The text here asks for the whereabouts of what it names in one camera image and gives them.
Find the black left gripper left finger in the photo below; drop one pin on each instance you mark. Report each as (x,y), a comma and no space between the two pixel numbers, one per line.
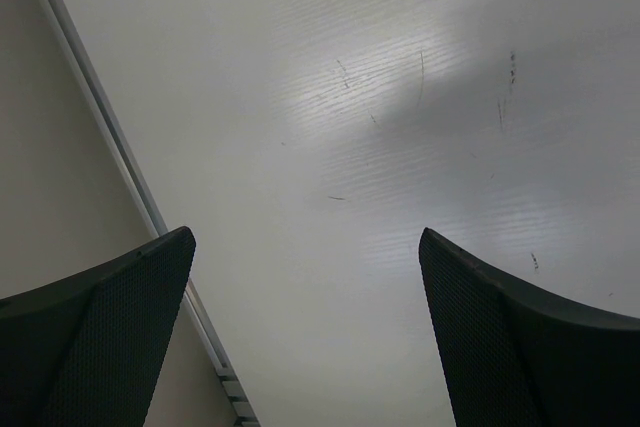
(87,350)

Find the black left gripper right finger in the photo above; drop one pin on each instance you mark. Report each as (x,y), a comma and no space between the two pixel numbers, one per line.
(514,354)

